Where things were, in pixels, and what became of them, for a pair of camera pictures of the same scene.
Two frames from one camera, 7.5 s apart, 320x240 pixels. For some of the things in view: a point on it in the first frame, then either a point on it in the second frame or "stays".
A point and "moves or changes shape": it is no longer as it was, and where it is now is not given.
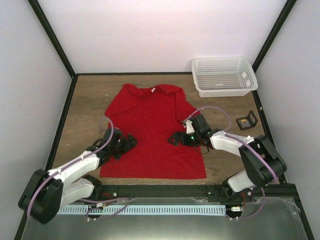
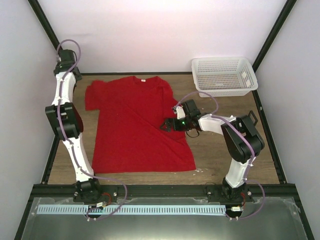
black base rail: [279, 191] stays
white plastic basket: [223, 76] stays
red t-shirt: [153, 115] moves or changes shape
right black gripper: [177, 135] to [168, 121]
